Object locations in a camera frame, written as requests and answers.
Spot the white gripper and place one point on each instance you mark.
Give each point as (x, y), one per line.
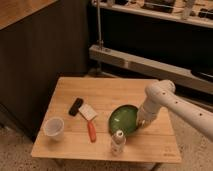
(141, 122)

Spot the green ceramic bowl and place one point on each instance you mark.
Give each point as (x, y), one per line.
(123, 118)

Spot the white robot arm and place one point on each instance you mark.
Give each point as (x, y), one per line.
(162, 94)

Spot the white plastic bottle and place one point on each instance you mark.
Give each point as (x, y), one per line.
(118, 142)

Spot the black rectangular block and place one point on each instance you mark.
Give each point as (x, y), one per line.
(76, 105)

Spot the metal shelf rack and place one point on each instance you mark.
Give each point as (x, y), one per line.
(161, 39)

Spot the clear plastic cup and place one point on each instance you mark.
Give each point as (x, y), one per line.
(54, 128)

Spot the dark wooden cabinet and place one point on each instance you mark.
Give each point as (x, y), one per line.
(34, 53)

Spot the orange handled scraper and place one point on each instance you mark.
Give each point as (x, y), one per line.
(89, 114)

